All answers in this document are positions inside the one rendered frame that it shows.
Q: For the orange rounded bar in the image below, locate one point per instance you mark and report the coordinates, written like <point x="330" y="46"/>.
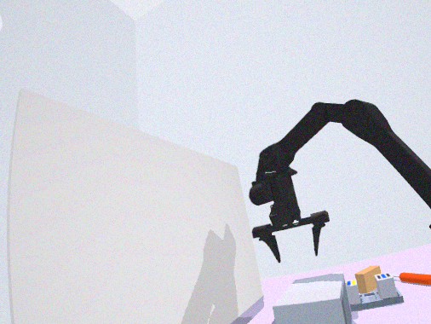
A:
<point x="415" y="278"/>

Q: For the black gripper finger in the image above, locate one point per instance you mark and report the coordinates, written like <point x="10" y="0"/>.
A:
<point x="272" y="244"/>
<point x="316" y="233"/>

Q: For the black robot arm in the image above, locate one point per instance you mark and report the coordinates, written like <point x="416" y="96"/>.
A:
<point x="362" y="119"/>

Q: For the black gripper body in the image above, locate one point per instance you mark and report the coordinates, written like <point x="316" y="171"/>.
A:
<point x="316" y="219"/>

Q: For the tan rectangular block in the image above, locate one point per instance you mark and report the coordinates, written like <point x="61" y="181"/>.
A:
<point x="366" y="278"/>

